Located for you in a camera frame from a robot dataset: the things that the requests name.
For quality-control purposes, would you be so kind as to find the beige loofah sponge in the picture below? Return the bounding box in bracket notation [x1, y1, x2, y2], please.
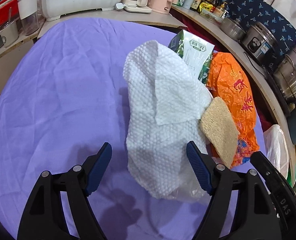
[200, 96, 239, 168]

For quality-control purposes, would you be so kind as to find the orange snack wrapper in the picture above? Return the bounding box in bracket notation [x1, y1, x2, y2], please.
[210, 122, 260, 169]

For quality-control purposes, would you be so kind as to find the white paper towel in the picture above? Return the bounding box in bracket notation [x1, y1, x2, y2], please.
[123, 40, 213, 199]

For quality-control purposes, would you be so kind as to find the orange tea bag wrapper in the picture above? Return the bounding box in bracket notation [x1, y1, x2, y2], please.
[207, 52, 256, 144]

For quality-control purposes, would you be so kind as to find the green white milk carton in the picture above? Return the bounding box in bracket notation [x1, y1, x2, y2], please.
[168, 30, 215, 85]

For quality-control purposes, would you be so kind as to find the clear plastic bag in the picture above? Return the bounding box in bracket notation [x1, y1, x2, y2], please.
[166, 173, 210, 204]

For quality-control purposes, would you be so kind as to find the white lined trash bin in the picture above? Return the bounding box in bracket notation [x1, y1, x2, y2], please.
[264, 124, 289, 179]

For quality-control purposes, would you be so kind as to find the green plastic bag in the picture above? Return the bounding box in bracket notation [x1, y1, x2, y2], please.
[286, 162, 296, 188]

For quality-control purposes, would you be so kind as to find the purple tablecloth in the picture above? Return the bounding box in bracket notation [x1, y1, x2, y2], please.
[0, 17, 267, 240]

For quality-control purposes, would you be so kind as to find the red cloth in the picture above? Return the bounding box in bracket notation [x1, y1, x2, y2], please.
[170, 9, 275, 132]

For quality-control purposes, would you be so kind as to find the black induction cooker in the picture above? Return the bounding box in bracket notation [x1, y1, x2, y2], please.
[263, 67, 291, 118]

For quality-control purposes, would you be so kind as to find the large steel steamer pot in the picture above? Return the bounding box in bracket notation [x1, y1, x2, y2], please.
[273, 45, 296, 103]

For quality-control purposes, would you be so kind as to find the steel rice cooker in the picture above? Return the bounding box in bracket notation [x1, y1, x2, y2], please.
[241, 21, 282, 69]

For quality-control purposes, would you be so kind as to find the small steel pot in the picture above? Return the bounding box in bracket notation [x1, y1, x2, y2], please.
[220, 17, 246, 42]

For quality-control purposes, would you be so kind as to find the dark sauce bottle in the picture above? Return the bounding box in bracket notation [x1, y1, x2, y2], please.
[190, 0, 202, 11]

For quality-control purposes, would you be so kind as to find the red cap sauce bottle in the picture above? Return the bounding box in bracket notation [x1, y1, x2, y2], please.
[210, 0, 219, 12]

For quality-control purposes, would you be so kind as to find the blue patterned cloth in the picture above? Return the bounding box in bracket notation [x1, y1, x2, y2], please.
[221, 0, 296, 73]

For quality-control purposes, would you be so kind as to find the red basin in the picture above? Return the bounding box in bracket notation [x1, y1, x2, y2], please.
[0, 0, 19, 26]

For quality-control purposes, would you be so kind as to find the white cup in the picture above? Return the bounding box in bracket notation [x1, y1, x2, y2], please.
[18, 0, 39, 36]

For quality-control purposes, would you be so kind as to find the black power cable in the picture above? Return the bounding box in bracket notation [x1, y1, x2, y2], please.
[242, 51, 267, 77]

